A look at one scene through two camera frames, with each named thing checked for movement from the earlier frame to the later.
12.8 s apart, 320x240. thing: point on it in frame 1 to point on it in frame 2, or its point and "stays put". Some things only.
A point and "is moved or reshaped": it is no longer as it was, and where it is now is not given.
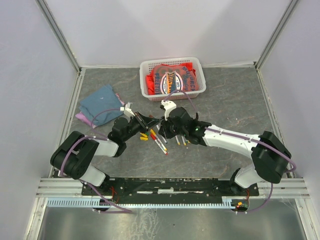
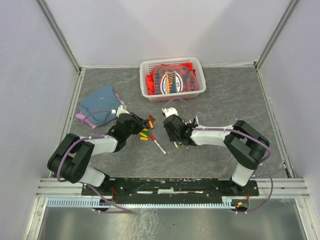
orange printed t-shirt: [166, 78] stays put
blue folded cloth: [104, 98] stays put
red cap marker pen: [153, 137] stays put
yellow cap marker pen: [184, 142] is moved or reshaped
